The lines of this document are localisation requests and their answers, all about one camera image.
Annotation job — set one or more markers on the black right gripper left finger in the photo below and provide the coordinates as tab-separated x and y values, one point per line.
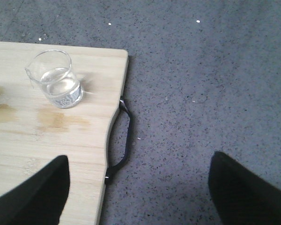
40	199

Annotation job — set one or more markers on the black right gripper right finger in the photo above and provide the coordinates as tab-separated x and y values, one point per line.
240	196

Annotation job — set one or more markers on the small glass measuring beaker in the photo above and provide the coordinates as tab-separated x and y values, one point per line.
51	70

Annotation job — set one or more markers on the light wooden cutting board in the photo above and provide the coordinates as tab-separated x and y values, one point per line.
33	131

